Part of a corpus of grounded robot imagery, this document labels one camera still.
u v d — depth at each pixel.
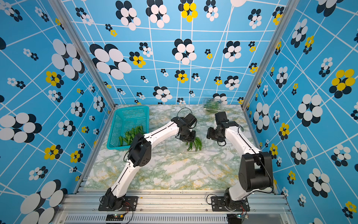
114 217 0.72
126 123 1.09
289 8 0.68
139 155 0.58
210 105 1.10
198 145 0.94
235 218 0.69
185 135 0.80
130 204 0.73
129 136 0.94
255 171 0.44
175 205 0.75
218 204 0.72
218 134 0.70
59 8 0.69
